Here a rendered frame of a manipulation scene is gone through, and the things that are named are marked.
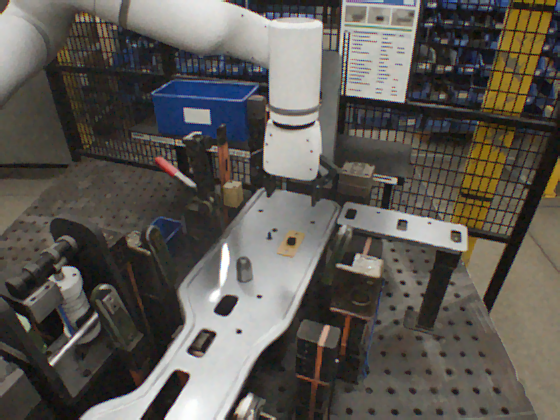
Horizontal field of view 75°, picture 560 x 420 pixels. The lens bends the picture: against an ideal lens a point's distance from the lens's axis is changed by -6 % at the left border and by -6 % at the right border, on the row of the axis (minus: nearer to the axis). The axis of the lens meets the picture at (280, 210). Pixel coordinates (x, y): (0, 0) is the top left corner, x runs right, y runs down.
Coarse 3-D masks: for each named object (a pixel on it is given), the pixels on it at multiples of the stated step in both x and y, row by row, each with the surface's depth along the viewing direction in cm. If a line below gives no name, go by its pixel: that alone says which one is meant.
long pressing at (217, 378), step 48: (288, 192) 100; (240, 240) 84; (192, 288) 72; (240, 288) 72; (288, 288) 72; (192, 336) 63; (240, 336) 63; (144, 384) 55; (192, 384) 56; (240, 384) 56
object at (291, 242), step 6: (288, 234) 85; (300, 234) 85; (288, 240) 82; (294, 240) 82; (300, 240) 83; (282, 246) 81; (288, 246) 81; (294, 246) 81; (282, 252) 80; (288, 252) 80; (294, 252) 80
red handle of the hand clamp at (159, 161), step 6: (156, 162) 83; (162, 162) 83; (168, 162) 84; (162, 168) 83; (168, 168) 83; (174, 168) 84; (168, 174) 84; (174, 174) 83; (180, 174) 84; (180, 180) 84; (186, 180) 84; (186, 186) 84; (192, 186) 84; (192, 192) 84; (210, 198) 84
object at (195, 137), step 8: (192, 136) 77; (200, 136) 78; (208, 136) 76; (184, 144) 79; (192, 144) 76; (200, 144) 77; (208, 144) 76; (192, 152) 77; (200, 152) 80; (192, 160) 78; (200, 160) 79; (192, 168) 79; (200, 168) 79; (208, 168) 81; (200, 176) 80; (208, 176) 83; (200, 184) 81; (208, 184) 84; (200, 192) 82; (208, 192) 85; (200, 200) 83; (208, 200) 82; (216, 200) 85
